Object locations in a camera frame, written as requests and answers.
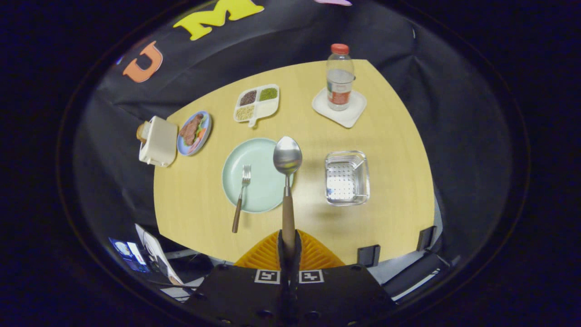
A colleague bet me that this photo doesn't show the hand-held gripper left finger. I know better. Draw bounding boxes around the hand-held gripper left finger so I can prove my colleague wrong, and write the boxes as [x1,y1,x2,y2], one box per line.
[184,229,291,327]

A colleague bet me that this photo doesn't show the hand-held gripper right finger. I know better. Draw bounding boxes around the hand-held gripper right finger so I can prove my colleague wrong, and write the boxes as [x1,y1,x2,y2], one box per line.
[289,229,398,327]

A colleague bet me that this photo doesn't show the wooden handled metal fork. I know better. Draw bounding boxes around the wooden handled metal fork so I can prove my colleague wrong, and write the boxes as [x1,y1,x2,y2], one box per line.
[232,164,252,234]

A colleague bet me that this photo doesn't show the wooden handled metal spoon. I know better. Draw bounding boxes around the wooden handled metal spoon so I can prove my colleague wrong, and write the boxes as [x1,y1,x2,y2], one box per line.
[273,136,303,255]

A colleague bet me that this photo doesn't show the black table clamp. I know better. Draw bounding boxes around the black table clamp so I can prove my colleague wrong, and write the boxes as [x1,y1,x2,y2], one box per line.
[357,244,381,268]
[417,226,437,252]

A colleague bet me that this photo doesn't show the black chair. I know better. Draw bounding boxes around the black chair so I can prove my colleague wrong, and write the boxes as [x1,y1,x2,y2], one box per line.
[381,252,454,300]

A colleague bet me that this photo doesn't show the white paper sheet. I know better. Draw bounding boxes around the white paper sheet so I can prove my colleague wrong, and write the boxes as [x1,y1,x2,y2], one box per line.
[135,223,184,287]

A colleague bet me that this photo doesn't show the perforated metal basket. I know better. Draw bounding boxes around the perforated metal basket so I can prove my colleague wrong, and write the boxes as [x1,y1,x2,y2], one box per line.
[325,150,370,207]

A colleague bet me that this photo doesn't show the lit blue screen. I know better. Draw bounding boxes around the lit blue screen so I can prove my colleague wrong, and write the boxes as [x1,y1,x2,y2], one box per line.
[109,237,150,273]

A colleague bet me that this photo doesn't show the light green plate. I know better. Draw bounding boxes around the light green plate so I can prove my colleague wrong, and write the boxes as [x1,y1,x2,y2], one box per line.
[222,138,295,213]

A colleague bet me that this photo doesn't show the blue plate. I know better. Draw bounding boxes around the blue plate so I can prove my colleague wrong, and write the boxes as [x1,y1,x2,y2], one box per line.
[177,110,212,157]

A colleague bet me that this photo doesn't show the meat and vegetable food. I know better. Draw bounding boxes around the meat and vegetable food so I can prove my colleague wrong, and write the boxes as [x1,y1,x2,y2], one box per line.
[179,114,207,153]

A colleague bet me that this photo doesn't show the white toaster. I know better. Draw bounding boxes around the white toaster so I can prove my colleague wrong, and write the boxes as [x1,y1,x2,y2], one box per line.
[138,116,179,168]

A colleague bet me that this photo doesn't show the white square coaster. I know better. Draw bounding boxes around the white square coaster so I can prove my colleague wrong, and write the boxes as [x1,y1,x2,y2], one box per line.
[311,87,367,129]

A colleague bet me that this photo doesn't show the white divided grain dish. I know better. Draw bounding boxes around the white divided grain dish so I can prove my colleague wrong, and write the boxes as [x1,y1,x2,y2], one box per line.
[233,84,281,128]

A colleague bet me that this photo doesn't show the red capped water bottle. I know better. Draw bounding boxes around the red capped water bottle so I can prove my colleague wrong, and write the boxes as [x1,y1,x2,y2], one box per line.
[326,43,355,112]

